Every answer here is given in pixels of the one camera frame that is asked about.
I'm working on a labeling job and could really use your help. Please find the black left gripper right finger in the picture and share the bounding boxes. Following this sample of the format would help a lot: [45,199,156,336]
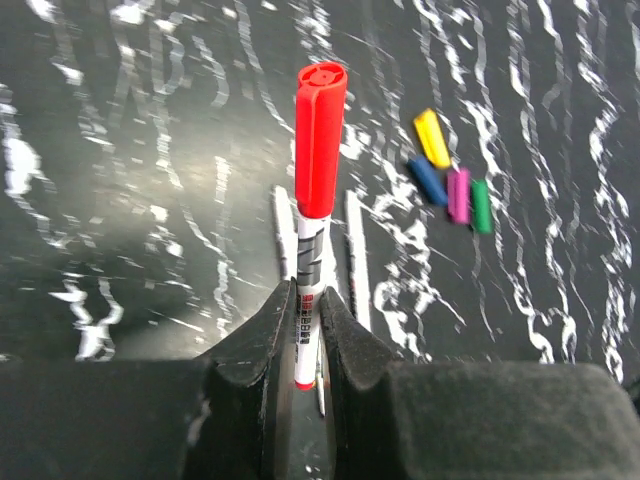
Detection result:
[320,288,413,479]

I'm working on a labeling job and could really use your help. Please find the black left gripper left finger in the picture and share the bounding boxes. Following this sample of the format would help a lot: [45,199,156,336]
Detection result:
[182,279,296,479]

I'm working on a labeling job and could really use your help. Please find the white pen red tip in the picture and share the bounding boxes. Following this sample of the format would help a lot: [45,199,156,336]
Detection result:
[294,213,328,391]

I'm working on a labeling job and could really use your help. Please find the white pen yellow end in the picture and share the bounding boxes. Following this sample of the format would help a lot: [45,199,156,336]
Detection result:
[272,185,298,280]

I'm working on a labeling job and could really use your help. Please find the yellow pen cap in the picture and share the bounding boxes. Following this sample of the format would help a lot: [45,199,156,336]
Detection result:
[413,109,451,169]

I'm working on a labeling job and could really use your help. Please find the red pen cap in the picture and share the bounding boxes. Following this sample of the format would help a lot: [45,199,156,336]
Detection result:
[295,62,348,219]

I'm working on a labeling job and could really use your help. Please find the white pen magenta end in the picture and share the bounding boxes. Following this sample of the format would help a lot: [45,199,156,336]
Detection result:
[315,374,326,417]

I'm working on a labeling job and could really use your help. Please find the white pen green end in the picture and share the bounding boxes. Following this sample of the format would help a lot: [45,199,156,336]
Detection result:
[345,190,371,331]

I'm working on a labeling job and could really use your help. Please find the blue pen cap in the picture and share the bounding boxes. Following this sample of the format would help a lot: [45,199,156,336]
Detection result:
[407,155,448,207]

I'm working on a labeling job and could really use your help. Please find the green pen cap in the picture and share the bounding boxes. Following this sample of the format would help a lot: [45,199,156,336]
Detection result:
[471,180,493,234]

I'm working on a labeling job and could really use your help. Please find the magenta pen cap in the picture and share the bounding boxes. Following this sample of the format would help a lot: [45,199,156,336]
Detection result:
[447,168,471,225]

